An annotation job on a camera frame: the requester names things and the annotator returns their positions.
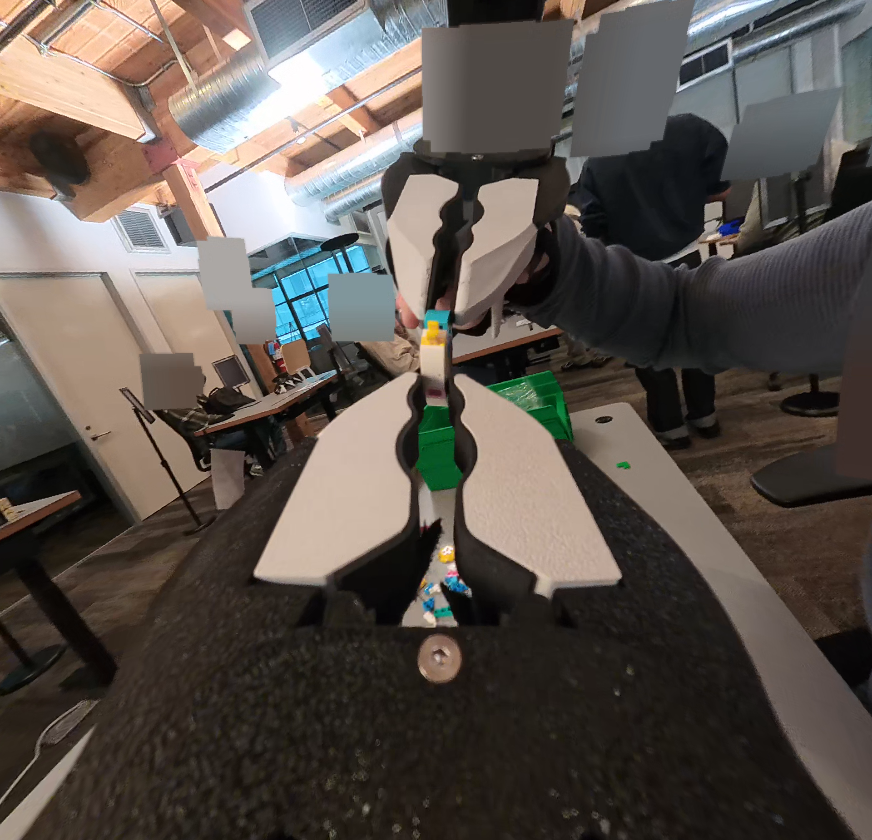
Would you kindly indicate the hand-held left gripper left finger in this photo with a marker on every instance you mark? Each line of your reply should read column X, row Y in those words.
column 340, row 499

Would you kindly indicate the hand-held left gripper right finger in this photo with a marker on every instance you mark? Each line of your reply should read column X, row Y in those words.
column 538, row 506

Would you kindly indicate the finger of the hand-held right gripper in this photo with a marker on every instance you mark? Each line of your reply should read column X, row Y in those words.
column 504, row 240
column 412, row 240

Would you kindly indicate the multicoloured lego wing assembly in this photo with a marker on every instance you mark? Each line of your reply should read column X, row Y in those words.
column 432, row 370

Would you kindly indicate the person's right forearm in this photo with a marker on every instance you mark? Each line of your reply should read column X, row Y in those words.
column 681, row 295

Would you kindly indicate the pile of loose lego pieces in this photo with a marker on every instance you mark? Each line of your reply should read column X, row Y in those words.
column 447, row 552

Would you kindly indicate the person's right hand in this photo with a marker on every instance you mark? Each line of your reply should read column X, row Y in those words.
column 407, row 317

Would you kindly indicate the black disc floor lamp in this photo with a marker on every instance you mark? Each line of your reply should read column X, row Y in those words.
column 344, row 242

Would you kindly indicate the stack of green plastic bins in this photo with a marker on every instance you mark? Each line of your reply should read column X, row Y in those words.
column 436, row 458

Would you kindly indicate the wood-edged office desk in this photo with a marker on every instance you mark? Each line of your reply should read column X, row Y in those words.
column 286, row 394
column 27, row 513

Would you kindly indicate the large paned window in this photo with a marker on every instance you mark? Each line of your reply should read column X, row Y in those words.
column 300, row 302

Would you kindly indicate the red fire extinguisher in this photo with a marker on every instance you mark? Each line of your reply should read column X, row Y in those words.
column 275, row 355

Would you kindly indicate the small computer monitor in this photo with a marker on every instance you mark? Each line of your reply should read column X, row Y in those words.
column 230, row 371

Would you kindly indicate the black floor stand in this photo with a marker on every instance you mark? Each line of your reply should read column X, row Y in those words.
column 167, row 465

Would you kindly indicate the ceiling air vent unit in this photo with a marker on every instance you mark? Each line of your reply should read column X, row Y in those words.
column 306, row 9

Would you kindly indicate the wooden support column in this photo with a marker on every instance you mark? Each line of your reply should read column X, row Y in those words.
column 194, row 200

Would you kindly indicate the black round floor base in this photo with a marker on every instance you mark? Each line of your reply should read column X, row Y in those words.
column 804, row 479

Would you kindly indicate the white door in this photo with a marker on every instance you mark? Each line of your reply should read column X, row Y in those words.
column 61, row 377

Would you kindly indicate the black round ceiling speaker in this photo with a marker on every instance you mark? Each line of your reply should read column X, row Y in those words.
column 58, row 162

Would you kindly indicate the narrow silver air duct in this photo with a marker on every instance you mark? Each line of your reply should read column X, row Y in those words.
column 340, row 186

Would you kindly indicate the large silver air duct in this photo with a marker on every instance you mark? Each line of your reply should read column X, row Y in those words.
column 225, row 97

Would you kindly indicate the white wall vent grille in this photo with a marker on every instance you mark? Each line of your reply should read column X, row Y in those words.
column 142, row 229

